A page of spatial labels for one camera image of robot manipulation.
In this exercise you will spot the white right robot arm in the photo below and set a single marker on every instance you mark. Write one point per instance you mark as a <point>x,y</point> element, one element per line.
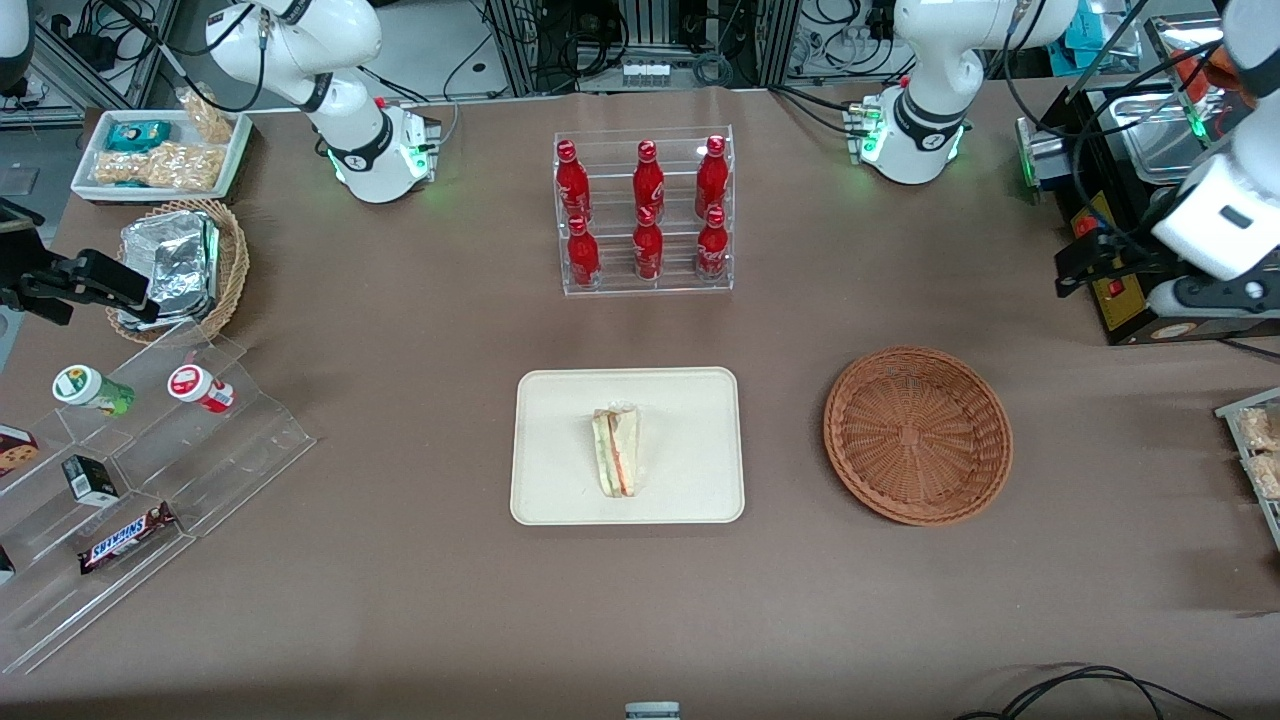
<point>350,140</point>

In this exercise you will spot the clear acrylic stepped stand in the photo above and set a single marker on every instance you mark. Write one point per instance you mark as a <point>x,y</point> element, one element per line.
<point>230,450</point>

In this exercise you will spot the tan wicker basket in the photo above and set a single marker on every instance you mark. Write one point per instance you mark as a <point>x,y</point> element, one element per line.
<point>232,260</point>

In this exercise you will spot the green lidded drink cup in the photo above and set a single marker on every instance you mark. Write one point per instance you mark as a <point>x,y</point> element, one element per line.
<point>85,388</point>

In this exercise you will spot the brown cookie box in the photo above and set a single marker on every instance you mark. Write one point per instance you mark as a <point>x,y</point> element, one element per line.
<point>15,452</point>

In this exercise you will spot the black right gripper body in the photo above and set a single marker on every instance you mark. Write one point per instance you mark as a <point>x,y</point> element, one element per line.
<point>30,283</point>

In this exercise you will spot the black yellow food warmer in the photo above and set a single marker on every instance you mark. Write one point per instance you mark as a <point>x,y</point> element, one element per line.
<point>1125,310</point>

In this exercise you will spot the clear acrylic bottle rack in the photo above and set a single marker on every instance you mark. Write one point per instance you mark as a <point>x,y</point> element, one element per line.
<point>610,140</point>

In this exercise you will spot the snickers chocolate bar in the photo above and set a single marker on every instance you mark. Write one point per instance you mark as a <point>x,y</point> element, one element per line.
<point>125,538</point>

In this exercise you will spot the cream rectangular tray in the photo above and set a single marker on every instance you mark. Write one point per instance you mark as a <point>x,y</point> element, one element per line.
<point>690,440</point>

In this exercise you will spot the clear bag of crackers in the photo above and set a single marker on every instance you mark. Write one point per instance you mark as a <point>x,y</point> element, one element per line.
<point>1262,428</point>
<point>1268,476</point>

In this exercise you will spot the steel food pan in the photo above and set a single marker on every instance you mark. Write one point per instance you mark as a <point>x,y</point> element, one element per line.
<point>1160,140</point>

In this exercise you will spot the white snack tray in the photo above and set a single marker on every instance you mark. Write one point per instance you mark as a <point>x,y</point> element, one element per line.
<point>235,150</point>

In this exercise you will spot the triangle sandwich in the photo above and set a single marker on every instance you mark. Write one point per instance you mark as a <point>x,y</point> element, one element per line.
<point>617,450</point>

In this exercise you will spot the peanut snack bag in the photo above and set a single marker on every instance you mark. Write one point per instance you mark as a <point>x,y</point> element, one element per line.
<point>208,118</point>
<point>160,167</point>

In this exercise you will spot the red lidded drink cup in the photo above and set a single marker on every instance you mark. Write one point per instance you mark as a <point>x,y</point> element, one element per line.
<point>198,387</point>

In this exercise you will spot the grey snack tray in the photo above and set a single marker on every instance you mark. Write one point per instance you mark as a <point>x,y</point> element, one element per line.
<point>1232,410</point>

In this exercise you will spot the teal snack packet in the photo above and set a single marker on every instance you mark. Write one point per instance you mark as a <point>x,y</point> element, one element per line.
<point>138,135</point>

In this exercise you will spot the red orange hot food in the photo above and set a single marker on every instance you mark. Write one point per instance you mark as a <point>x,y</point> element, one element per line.
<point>1195,70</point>

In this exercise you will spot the round brown wicker basket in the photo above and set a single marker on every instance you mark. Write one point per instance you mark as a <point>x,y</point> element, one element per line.
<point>920,435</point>

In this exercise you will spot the red cola bottle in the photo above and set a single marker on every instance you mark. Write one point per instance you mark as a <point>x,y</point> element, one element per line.
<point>712,175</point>
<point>572,185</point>
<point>648,180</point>
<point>583,255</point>
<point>712,248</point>
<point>648,248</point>

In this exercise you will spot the small black carton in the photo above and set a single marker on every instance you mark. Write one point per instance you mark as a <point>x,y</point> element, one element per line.
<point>90,480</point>

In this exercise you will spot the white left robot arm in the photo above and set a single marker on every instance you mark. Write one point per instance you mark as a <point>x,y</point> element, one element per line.
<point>930,130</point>

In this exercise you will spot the small grey white device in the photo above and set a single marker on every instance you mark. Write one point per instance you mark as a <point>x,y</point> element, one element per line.
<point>652,711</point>

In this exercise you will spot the foil wrapped food package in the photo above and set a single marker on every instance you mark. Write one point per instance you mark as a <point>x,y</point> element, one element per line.
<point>185,308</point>
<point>170,250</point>

